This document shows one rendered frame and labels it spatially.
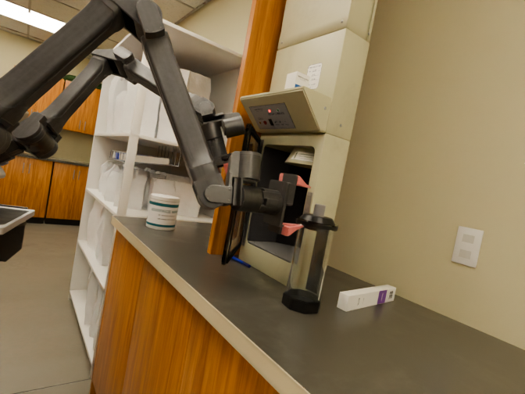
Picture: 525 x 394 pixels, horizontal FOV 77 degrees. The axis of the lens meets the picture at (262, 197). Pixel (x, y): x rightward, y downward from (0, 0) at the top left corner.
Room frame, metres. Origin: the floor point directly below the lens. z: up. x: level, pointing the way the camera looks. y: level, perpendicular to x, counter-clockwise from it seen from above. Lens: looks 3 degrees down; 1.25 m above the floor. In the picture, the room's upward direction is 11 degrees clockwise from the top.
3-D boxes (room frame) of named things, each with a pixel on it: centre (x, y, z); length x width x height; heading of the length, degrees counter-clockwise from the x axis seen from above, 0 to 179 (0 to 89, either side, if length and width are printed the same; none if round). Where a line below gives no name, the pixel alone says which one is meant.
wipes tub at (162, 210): (1.51, 0.44, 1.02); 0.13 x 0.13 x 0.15
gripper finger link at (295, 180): (0.79, -0.07, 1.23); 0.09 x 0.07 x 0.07; 127
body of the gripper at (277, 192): (0.75, -0.02, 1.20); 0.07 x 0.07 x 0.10; 37
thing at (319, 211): (0.84, -0.15, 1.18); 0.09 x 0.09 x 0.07
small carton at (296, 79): (1.00, -0.04, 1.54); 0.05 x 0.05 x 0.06; 33
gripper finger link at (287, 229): (0.79, -0.07, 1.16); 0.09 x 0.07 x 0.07; 127
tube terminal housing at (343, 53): (1.16, -0.15, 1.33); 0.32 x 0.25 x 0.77; 37
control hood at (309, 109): (1.05, 0.00, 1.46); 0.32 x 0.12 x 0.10; 37
